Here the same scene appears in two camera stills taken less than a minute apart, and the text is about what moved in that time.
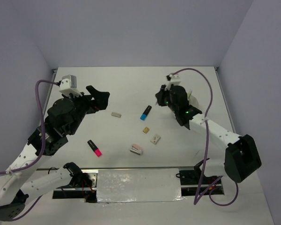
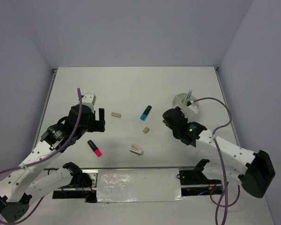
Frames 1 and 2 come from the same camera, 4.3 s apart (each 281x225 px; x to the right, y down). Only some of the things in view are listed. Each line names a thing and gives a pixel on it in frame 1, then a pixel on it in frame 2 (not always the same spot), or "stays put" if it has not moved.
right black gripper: (160, 95) to (184, 116)
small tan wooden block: (145, 130) stays put
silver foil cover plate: (146, 185) stays put
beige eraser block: (116, 114) stays put
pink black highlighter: (97, 152) stays put
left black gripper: (99, 103) to (98, 125)
